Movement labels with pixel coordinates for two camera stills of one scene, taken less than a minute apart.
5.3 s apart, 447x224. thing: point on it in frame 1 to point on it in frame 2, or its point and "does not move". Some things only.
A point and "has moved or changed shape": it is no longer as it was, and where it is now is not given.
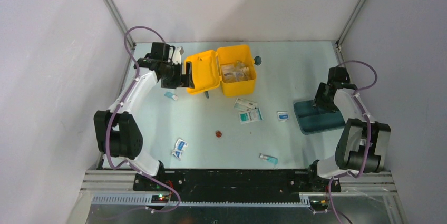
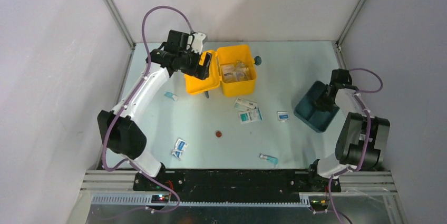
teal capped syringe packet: x=270 y=159 does not move
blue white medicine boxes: x=251 y=115 does not move
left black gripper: x=182 y=80 to x=200 y=71
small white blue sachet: x=282 y=116 does not move
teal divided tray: x=311 y=121 has moved or changed shape
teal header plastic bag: x=171 y=95 does not move
